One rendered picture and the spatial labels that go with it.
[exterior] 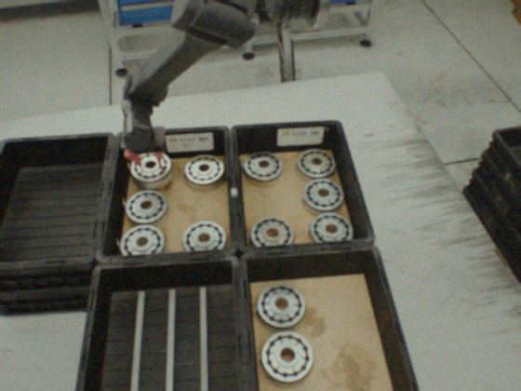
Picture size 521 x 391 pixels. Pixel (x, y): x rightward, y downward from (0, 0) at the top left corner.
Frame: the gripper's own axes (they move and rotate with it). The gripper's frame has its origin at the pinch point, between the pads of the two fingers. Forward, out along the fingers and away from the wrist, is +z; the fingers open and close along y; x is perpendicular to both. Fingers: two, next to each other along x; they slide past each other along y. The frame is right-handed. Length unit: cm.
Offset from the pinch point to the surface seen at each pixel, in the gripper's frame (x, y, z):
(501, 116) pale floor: 108, 182, 94
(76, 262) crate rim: -30.0, -12.9, -3.1
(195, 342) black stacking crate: -44.9, 10.5, 7.2
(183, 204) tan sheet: -8.3, 7.7, 7.5
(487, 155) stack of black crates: 33, 121, 44
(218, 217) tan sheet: -13.2, 16.3, 7.5
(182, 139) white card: 7.9, 8.2, 0.3
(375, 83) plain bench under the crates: 54, 77, 22
